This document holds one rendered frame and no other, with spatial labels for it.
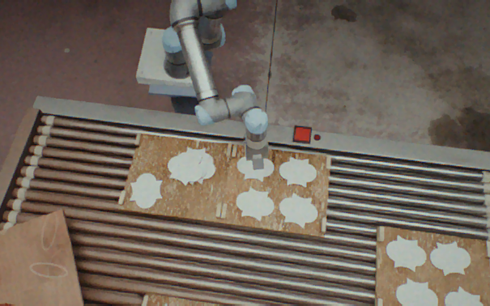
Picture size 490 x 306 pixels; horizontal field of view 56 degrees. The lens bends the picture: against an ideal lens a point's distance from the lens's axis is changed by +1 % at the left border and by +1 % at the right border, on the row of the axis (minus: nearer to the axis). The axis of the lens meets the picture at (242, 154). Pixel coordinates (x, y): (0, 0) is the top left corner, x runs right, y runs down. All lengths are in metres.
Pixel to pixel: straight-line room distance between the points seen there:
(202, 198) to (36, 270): 0.65
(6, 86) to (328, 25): 2.35
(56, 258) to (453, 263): 1.45
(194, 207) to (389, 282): 0.78
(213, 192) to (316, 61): 1.76
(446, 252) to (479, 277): 0.14
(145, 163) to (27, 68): 1.89
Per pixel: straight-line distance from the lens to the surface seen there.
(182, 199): 1.88
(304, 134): 2.00
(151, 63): 2.25
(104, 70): 3.48
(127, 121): 2.11
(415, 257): 1.88
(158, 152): 1.98
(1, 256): 1.91
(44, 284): 1.81
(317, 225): 1.84
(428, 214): 1.98
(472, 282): 1.95
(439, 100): 3.42
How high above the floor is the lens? 2.68
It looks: 64 degrees down
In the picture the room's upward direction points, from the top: 2 degrees counter-clockwise
